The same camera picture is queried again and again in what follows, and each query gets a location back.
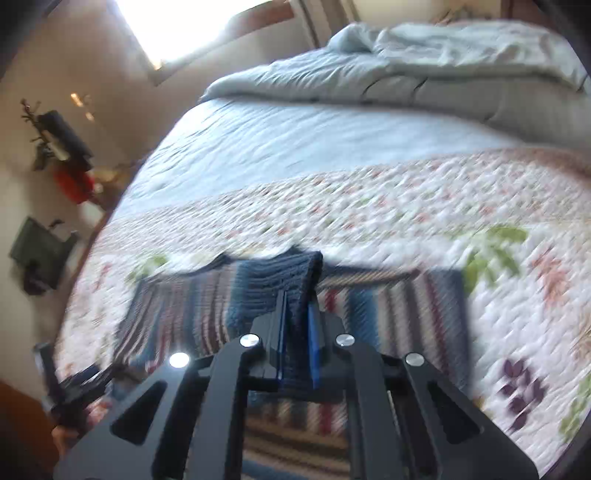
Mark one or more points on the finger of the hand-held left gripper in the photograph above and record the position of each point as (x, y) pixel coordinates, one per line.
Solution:
(92, 381)

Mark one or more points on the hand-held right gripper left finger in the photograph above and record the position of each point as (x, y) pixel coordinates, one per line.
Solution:
(279, 344)

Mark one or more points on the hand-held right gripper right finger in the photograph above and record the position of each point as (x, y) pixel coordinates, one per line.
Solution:
(315, 344)

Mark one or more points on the striped knit sweater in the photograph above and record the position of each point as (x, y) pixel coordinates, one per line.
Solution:
(392, 314)

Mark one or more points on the black chair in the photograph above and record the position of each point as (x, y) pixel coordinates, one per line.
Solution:
(37, 249)

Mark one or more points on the floral quilt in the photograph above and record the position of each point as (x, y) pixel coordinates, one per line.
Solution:
(415, 207)

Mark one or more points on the red bag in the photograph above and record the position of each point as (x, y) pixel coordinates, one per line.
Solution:
(71, 184)

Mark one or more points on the light blue bed sheet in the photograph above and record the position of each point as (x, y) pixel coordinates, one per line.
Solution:
(277, 143)

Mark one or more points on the grey blue comforter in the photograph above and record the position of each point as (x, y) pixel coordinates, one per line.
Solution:
(415, 64)

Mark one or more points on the bright window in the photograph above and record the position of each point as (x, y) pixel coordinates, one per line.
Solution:
(184, 27)

